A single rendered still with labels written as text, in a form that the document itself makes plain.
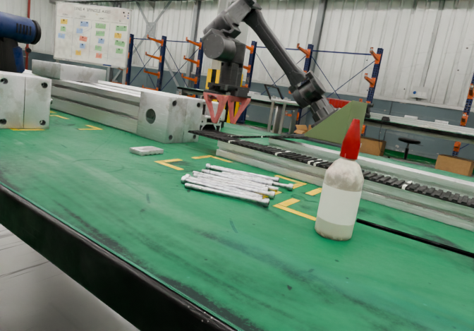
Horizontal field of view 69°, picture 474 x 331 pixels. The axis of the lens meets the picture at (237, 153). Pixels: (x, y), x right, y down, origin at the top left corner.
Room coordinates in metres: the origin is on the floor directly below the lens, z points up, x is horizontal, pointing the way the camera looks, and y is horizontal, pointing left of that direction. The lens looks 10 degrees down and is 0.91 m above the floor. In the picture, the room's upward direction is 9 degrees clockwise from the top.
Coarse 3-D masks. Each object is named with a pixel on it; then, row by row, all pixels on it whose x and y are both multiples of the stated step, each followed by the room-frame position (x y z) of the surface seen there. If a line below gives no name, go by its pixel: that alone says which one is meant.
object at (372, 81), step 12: (252, 48) 9.40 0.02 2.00; (300, 48) 8.14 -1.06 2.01; (312, 48) 8.63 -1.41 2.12; (372, 48) 7.17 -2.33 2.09; (252, 60) 9.43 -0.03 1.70; (300, 60) 8.70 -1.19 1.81; (252, 72) 9.52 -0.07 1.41; (372, 72) 7.70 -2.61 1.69; (300, 84) 8.59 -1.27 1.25; (372, 84) 7.66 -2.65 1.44; (372, 96) 7.75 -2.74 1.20; (240, 120) 9.40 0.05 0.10
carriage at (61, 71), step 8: (32, 64) 1.00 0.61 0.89; (40, 64) 0.98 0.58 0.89; (48, 64) 0.95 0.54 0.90; (56, 64) 0.93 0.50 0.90; (64, 64) 0.93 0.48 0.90; (32, 72) 1.00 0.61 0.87; (40, 72) 0.98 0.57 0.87; (48, 72) 0.95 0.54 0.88; (56, 72) 0.93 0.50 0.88; (64, 72) 0.93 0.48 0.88; (72, 72) 0.94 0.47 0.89; (80, 72) 0.96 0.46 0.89; (88, 72) 0.98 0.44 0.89; (96, 72) 1.00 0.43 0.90; (72, 80) 0.96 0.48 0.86; (80, 80) 0.96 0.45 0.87; (88, 80) 0.98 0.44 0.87; (96, 80) 1.00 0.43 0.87
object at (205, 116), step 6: (102, 84) 1.14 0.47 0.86; (108, 84) 1.12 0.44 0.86; (114, 84) 1.14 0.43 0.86; (120, 84) 1.22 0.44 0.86; (138, 90) 1.04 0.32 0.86; (144, 90) 1.02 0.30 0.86; (150, 90) 1.12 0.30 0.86; (204, 102) 0.91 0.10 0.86; (216, 102) 0.96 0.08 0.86; (204, 108) 0.92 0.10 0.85; (216, 108) 0.96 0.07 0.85; (204, 114) 0.92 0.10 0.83; (204, 120) 0.92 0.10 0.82; (210, 120) 0.96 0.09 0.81; (204, 126) 0.98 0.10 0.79; (210, 126) 0.97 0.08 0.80; (216, 126) 0.98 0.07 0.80
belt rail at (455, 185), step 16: (272, 144) 0.81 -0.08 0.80; (288, 144) 0.78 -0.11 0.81; (304, 144) 0.78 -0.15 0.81; (368, 160) 0.68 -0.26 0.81; (384, 176) 0.66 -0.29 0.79; (400, 176) 0.65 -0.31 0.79; (416, 176) 0.63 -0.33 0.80; (432, 176) 0.61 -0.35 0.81; (448, 176) 0.63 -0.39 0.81; (464, 192) 0.59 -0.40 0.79
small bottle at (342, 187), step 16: (352, 128) 0.33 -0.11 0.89; (352, 144) 0.33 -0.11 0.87; (336, 160) 0.34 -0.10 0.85; (352, 160) 0.33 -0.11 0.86; (336, 176) 0.32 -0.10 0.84; (352, 176) 0.32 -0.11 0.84; (336, 192) 0.32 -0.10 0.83; (352, 192) 0.32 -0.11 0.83; (320, 208) 0.33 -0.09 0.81; (336, 208) 0.32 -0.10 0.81; (352, 208) 0.32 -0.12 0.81; (320, 224) 0.33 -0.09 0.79; (336, 224) 0.32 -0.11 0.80; (352, 224) 0.32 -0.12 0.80; (336, 240) 0.32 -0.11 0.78
